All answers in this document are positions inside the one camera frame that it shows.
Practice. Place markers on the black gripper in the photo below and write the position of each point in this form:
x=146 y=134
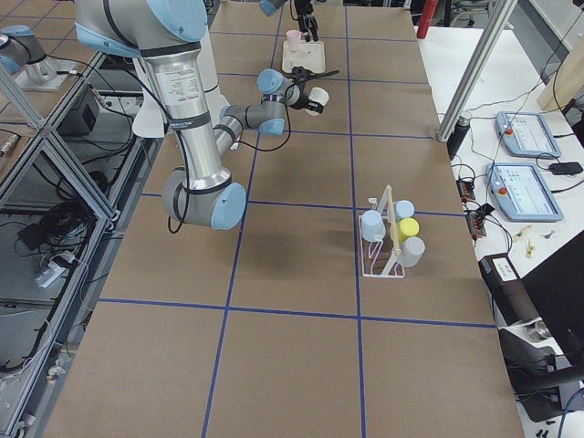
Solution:
x=301 y=10
x=299 y=101

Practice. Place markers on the white plastic cup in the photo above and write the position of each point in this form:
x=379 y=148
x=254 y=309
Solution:
x=318 y=99

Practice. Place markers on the light blue cup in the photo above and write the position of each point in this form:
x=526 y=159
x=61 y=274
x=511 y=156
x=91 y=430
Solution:
x=372 y=226
x=403 y=209

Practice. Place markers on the yellow plastic cup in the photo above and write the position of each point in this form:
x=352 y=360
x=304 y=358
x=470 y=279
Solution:
x=407 y=228

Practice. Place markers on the grey plastic cup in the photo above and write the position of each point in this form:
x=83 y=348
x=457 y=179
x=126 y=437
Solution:
x=412 y=250

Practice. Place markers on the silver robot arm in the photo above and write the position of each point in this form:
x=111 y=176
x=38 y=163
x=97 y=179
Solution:
x=202 y=190
x=270 y=7

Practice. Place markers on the pink plastic cup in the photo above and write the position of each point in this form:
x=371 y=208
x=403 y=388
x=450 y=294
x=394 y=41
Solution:
x=294 y=39

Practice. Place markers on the cream plastic tray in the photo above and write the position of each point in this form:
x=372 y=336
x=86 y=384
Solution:
x=310 y=55

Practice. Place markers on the red bottle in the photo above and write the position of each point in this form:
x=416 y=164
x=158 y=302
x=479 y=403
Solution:
x=426 y=18

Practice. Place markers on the black thermos bottle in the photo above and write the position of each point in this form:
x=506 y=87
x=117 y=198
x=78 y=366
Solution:
x=461 y=128

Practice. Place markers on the far teach pendant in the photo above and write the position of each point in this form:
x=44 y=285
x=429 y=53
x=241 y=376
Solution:
x=527 y=135

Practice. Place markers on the teach pendant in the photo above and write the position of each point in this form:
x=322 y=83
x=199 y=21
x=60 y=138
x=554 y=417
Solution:
x=527 y=135
x=521 y=193

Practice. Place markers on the near teach pendant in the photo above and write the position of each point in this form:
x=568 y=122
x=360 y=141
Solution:
x=521 y=193

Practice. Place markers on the black power adapter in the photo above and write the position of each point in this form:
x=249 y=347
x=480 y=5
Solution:
x=565 y=168

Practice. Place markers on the black box with label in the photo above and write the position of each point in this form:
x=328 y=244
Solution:
x=507 y=289

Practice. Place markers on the black monitor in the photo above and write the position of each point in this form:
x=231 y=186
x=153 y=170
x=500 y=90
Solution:
x=555 y=287

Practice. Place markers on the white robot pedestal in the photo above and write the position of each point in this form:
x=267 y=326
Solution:
x=175 y=46

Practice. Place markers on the aluminium frame post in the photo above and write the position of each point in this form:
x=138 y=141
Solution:
x=476 y=64

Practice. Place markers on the white wire cup rack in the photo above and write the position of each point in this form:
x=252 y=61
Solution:
x=379 y=259

